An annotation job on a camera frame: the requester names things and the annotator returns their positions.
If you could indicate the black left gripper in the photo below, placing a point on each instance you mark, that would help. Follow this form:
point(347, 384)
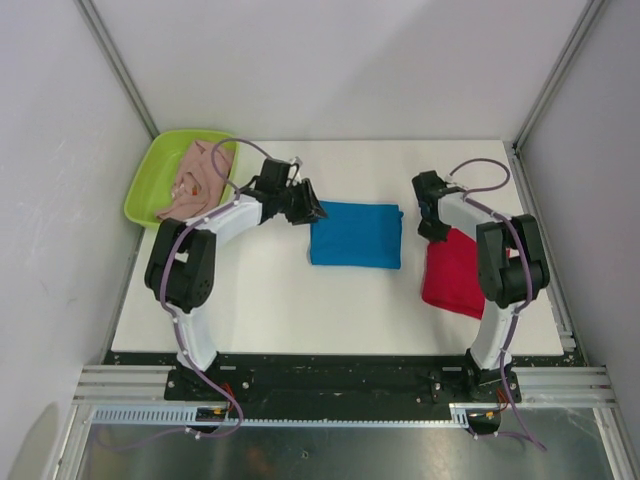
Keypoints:
point(310, 210)

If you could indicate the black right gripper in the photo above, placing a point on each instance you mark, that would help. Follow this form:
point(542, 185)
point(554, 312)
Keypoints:
point(432, 235)

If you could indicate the blue t shirt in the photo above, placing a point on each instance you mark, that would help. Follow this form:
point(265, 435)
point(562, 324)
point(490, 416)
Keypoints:
point(357, 235)

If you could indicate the red t shirt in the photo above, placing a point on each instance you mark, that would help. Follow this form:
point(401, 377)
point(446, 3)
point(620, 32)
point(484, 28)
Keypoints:
point(453, 278)

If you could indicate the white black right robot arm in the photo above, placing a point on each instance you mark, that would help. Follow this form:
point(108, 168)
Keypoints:
point(511, 264)

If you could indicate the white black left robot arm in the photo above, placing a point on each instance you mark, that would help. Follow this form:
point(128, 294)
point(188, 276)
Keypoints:
point(181, 267)

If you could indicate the pink t shirt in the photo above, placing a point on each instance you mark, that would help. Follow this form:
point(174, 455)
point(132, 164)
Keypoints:
point(198, 185)

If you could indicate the green plastic basin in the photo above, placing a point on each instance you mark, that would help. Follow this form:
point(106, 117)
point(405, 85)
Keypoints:
point(151, 185)

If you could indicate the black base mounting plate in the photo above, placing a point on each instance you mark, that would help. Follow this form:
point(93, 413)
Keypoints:
point(434, 378)

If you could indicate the right aluminium corner post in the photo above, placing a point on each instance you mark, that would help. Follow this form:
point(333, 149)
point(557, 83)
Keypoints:
point(577, 39)

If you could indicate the aluminium corner post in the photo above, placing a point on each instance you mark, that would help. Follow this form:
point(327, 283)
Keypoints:
point(110, 51)
point(577, 39)

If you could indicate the aluminium frame rail front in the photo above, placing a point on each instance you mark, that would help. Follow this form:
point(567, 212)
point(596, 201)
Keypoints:
point(579, 386)

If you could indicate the left aluminium corner post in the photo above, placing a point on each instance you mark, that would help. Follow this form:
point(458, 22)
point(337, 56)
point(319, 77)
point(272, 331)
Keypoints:
point(110, 51)

